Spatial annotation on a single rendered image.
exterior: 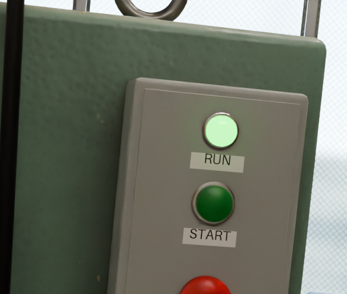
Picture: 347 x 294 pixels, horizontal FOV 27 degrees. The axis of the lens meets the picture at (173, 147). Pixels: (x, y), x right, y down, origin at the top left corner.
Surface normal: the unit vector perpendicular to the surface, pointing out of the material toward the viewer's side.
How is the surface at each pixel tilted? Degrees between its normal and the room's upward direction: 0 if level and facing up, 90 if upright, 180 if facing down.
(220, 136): 93
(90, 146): 90
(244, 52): 90
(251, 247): 90
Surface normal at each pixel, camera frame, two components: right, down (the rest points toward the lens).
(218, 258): 0.14, 0.07
